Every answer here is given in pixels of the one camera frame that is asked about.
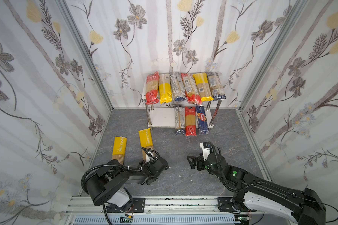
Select dark blue Barilla pasta box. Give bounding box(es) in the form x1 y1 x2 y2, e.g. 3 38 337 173
196 106 209 135

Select yellow Pastatime spaghetti bag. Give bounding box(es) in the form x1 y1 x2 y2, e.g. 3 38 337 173
139 128 154 150

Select red spaghetti bag with label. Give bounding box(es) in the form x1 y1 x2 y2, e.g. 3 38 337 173
181 73 202 105

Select clear spaghetti bag blue end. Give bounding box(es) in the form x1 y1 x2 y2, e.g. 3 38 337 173
170 72 187 102

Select dark blue clear spaghetti bag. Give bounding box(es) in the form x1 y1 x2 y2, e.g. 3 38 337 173
207 72 226 100

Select brown and yellow spaghetti pack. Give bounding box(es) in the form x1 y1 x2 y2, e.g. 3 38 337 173
159 74 172 104

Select yellow-end spaghetti bag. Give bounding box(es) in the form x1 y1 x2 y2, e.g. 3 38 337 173
193 73 214 102

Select red clear spaghetti bag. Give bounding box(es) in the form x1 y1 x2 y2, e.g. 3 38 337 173
146 71 160 105

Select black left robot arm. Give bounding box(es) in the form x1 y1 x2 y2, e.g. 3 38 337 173
81 147 169 206

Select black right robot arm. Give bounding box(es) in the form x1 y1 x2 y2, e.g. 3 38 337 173
187 142 326 225

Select white two-tier shelf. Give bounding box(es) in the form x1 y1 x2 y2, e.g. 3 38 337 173
142 82 222 128

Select yellow spaghetti bag far left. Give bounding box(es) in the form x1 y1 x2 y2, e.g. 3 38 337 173
111 136 127 165

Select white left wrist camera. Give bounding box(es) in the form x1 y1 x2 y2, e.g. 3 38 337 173
143 153 155 162

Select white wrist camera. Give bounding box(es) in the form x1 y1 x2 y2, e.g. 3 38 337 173
143 153 155 162
200 142 214 161

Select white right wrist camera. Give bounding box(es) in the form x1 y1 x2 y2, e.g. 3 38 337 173
200 142 214 161

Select white slotted cable duct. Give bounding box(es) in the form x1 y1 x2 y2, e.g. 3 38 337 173
73 215 237 225

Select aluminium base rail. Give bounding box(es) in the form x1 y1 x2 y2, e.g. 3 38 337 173
64 196 299 217

